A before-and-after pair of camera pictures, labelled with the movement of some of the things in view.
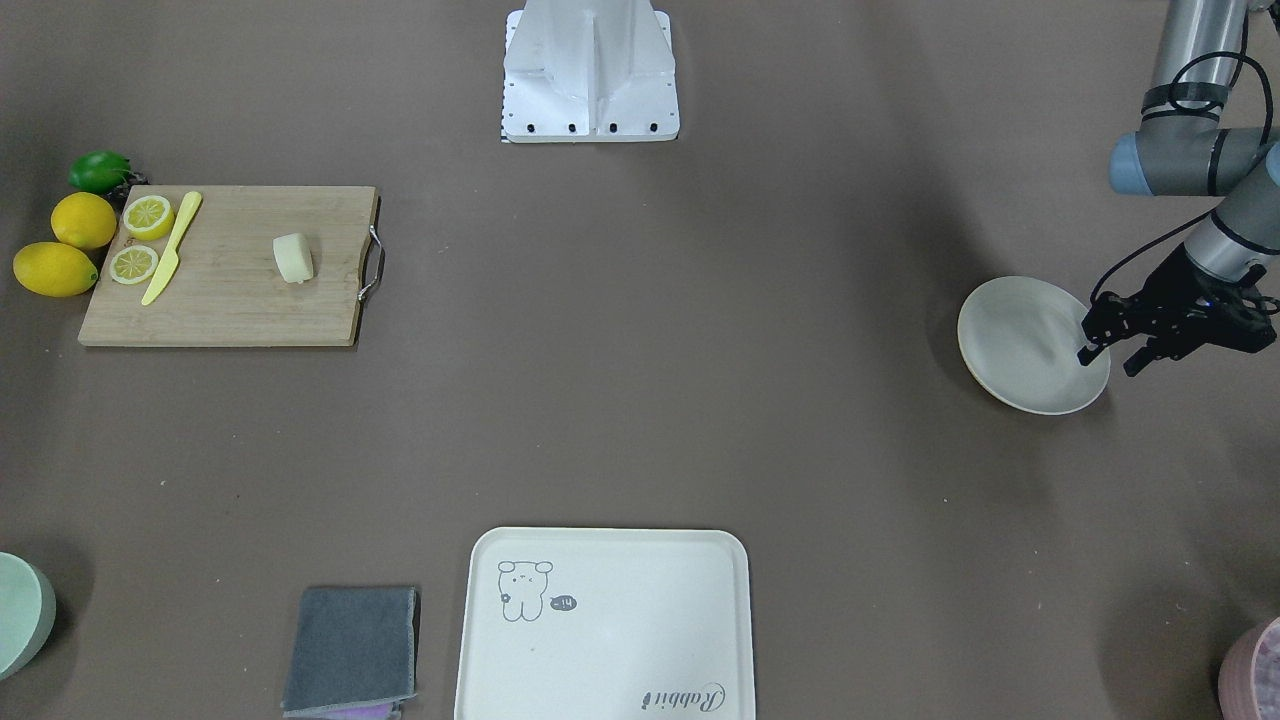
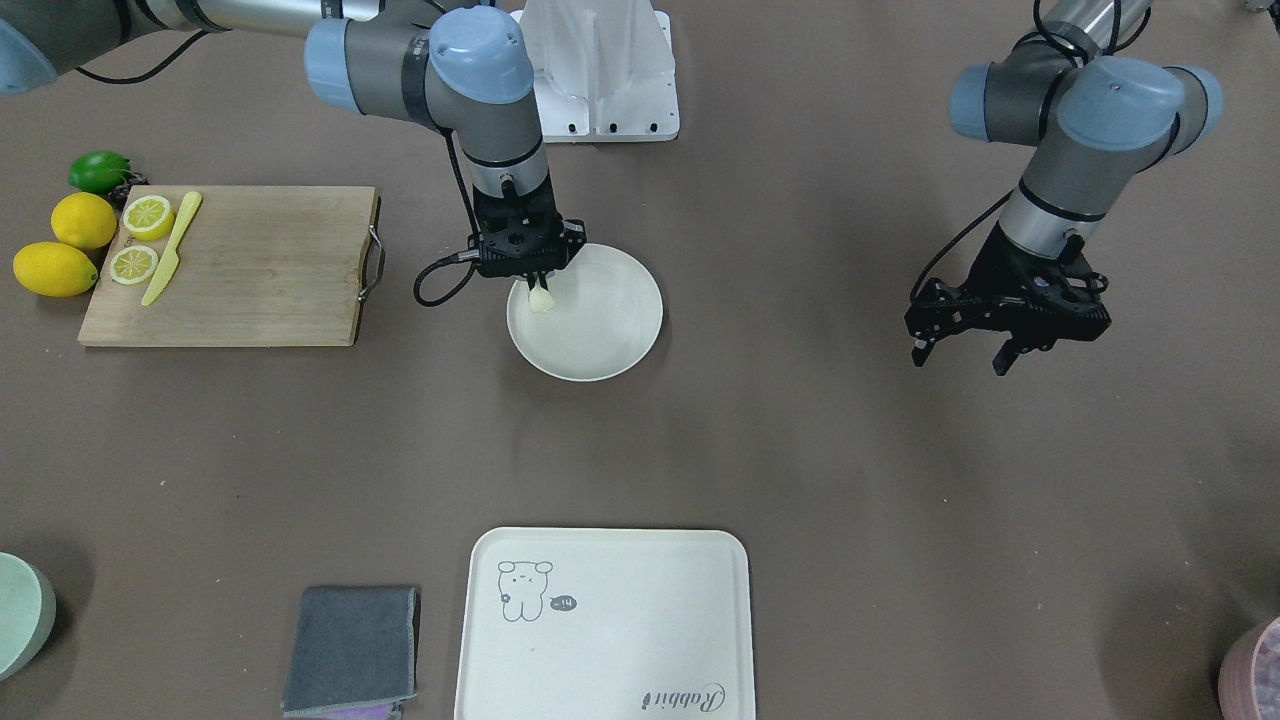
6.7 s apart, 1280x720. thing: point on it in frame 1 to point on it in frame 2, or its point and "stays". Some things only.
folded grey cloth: [352, 655] stays
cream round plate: [1021, 337] to [605, 322]
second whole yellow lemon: [53, 270] stays
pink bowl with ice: [1249, 678] stays
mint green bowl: [28, 611] stays
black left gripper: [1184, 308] to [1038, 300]
